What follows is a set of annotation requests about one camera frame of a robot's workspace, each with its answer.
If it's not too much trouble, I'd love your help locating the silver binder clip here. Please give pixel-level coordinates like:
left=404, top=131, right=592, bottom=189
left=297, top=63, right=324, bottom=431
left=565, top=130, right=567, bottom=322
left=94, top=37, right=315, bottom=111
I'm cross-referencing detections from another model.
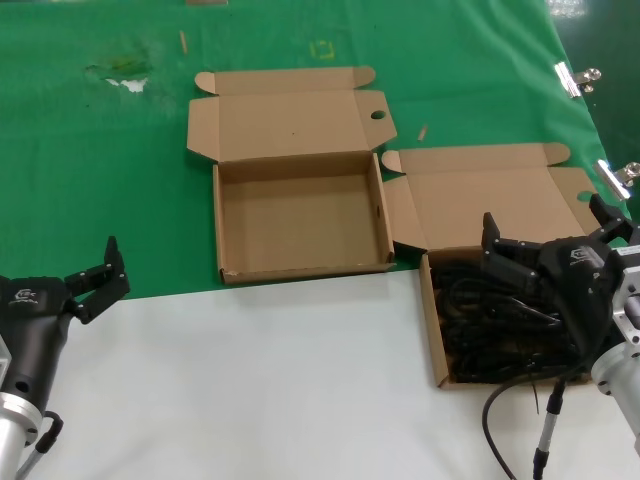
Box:
left=593, top=159, right=640, bottom=202
left=553, top=61, right=603, bottom=100

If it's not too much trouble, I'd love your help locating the right cable with silver connector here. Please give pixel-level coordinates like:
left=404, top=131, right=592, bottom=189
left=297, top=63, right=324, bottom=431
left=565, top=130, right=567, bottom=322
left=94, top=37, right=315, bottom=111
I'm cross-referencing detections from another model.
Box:
left=531, top=377, right=569, bottom=480

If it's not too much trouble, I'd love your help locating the cardboard box holding cables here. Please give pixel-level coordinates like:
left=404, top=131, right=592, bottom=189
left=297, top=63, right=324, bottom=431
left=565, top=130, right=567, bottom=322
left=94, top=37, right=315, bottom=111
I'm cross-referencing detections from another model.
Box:
left=380, top=142, right=617, bottom=390

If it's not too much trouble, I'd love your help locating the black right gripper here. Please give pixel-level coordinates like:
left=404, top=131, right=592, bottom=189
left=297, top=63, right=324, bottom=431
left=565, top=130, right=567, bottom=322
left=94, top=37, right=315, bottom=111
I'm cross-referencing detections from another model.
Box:
left=480, top=193, right=632, bottom=355

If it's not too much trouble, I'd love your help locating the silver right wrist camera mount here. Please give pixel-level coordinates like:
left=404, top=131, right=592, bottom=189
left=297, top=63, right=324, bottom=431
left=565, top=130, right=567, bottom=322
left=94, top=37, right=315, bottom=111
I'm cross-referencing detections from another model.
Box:
left=612, top=244, right=640, bottom=347

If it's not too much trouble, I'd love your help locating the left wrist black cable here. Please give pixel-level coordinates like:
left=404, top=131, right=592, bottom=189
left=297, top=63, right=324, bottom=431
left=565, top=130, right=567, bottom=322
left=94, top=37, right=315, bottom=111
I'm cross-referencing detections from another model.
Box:
left=14, top=408, right=65, bottom=480

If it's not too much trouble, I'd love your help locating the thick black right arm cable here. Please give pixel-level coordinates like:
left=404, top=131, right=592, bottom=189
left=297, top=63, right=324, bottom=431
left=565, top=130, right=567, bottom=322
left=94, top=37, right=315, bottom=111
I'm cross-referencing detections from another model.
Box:
left=481, top=347, right=596, bottom=480

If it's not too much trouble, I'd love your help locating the cardboard box with lid hole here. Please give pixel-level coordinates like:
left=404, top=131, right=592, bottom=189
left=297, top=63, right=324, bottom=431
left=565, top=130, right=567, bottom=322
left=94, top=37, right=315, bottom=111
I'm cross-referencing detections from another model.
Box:
left=186, top=66, right=399, bottom=286

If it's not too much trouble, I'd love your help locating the green table cloth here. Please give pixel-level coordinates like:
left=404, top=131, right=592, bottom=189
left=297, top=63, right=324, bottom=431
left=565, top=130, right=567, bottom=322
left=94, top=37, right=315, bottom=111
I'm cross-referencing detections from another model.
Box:
left=0, top=0, right=640, bottom=306

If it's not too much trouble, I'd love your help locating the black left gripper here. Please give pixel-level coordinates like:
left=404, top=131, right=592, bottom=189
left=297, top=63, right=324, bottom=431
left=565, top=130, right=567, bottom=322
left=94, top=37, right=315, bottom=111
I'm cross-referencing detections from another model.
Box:
left=0, top=235, right=132, bottom=406

